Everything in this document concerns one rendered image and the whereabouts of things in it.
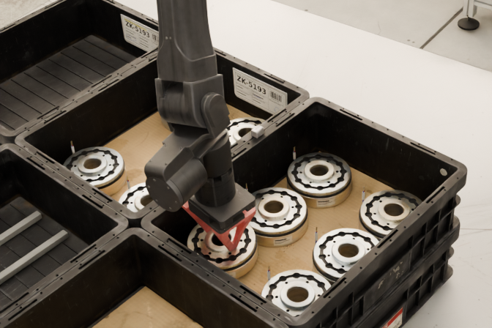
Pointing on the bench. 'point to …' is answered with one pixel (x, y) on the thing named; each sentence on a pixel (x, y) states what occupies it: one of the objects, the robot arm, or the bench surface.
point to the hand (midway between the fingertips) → (221, 236)
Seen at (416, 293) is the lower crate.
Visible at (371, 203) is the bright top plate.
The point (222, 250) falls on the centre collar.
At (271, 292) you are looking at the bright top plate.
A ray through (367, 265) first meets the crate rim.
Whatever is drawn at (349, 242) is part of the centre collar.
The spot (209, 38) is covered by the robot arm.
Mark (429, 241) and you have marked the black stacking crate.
